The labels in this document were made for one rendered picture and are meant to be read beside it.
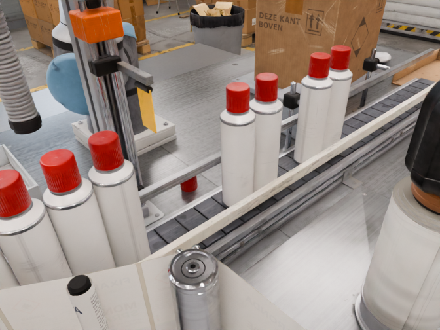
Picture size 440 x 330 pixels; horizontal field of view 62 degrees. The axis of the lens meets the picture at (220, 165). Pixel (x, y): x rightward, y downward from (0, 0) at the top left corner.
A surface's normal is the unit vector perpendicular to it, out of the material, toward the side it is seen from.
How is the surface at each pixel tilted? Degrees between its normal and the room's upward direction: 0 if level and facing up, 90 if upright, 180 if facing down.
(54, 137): 0
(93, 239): 90
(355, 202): 0
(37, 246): 90
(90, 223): 90
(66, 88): 95
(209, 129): 0
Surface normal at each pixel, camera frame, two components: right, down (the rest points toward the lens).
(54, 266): 0.92, 0.21
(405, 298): -0.59, 0.52
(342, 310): -0.03, -0.82
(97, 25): 0.65, 0.42
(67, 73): -0.02, 0.65
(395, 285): -0.77, 0.38
